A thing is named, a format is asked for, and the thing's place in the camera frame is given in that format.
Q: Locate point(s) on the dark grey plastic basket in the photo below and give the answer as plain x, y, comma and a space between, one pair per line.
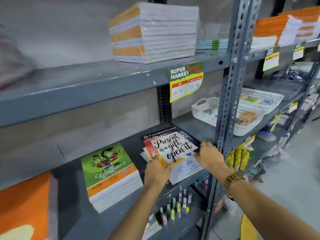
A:
285, 87

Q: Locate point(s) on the group of yellow bottles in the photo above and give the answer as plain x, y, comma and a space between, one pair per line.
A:
243, 157

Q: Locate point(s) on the white plastic basket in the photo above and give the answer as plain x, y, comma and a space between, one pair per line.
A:
272, 107
247, 131

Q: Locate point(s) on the person's right hand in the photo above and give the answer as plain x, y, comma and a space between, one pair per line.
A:
211, 157

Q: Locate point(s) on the orange-spine notebook stack shelf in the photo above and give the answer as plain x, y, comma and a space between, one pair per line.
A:
162, 29

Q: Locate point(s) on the clear wrapped packets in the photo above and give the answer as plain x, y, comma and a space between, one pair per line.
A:
211, 112

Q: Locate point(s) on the person's right forearm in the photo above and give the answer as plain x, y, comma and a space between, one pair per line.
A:
262, 212

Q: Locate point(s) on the brown packets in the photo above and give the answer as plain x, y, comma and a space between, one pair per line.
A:
247, 116

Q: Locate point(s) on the blue white stapler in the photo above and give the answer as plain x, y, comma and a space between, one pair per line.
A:
266, 136

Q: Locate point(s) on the row of pastel markers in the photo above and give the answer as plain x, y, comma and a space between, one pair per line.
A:
172, 212

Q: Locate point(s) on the orange notebook stack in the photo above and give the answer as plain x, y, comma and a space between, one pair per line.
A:
22, 202

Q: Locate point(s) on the person's left hand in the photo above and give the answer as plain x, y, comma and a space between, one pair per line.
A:
156, 173

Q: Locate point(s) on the green yellow packet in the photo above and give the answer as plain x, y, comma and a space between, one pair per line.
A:
252, 100

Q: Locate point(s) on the green yellow price tag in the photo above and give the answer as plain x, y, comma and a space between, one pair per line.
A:
185, 82
293, 107
275, 122
250, 141
270, 61
298, 52

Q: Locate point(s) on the grey metal shelf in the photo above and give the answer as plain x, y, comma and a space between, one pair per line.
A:
75, 92
285, 49

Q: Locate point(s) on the grey wrapped packets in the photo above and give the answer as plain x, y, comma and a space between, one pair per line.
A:
267, 101

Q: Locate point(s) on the person's left forearm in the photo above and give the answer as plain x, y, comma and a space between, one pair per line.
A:
140, 212

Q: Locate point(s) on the clear plastic wrap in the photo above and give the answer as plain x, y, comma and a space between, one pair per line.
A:
212, 29

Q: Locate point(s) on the pile of dark navy pouches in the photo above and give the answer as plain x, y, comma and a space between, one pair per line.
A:
290, 74

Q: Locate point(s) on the green Coffee notebook stack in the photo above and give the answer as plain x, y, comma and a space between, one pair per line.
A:
107, 162

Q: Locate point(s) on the gold wristwatch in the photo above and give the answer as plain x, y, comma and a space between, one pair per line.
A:
232, 181

